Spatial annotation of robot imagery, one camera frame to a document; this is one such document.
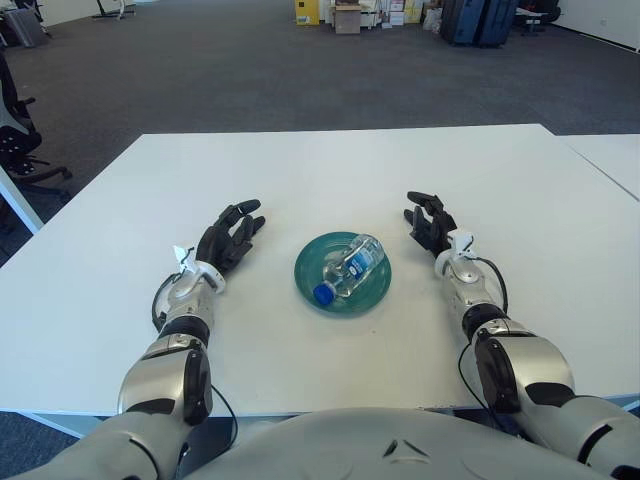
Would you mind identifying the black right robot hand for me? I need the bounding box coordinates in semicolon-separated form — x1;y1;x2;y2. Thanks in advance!
403;190;459;260

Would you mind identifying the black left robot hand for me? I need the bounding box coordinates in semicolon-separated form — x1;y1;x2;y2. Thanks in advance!
196;198;266;275

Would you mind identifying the clear bottle with blue cap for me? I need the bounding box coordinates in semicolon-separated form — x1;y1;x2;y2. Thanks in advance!
312;233;386;305

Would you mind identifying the green round plate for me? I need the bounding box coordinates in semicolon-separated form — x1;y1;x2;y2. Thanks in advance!
293;230;394;319

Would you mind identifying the white side desk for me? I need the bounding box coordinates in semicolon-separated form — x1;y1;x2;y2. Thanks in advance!
0;164;44;234

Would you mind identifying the blue hard suitcase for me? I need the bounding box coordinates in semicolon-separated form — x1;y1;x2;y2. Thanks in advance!
439;0;484;45

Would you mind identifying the dark navy suitcase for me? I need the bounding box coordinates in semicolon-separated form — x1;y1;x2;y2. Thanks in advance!
477;0;519;49

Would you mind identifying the stack of white boxes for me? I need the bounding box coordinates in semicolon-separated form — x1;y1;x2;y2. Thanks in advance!
384;0;424;27

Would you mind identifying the brown cardboard box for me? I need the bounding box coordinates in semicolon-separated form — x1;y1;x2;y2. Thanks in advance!
333;2;362;35

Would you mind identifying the grey robot torso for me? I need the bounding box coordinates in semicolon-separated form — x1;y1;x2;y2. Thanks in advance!
0;407;640;480

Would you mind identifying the black office chair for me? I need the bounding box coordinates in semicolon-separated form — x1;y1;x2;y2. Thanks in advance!
0;49;74;194

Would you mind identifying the distant black chair and desk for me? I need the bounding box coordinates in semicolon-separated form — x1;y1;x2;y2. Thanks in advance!
517;4;564;37

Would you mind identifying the yellow cardboard box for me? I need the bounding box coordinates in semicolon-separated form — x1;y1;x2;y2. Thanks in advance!
295;0;321;26

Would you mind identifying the black and white chair base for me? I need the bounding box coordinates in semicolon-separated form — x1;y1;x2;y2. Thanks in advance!
92;0;137;20

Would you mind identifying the grey storage bin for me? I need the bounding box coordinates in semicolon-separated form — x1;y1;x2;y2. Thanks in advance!
0;9;49;49

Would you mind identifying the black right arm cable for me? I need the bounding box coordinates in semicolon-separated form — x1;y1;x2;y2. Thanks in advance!
472;255;510;314

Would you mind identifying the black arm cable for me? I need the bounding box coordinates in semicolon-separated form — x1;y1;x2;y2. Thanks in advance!
151;273;184;331
472;255;510;314

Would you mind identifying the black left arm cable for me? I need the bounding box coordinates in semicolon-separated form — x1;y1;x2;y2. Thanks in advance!
151;273;184;331

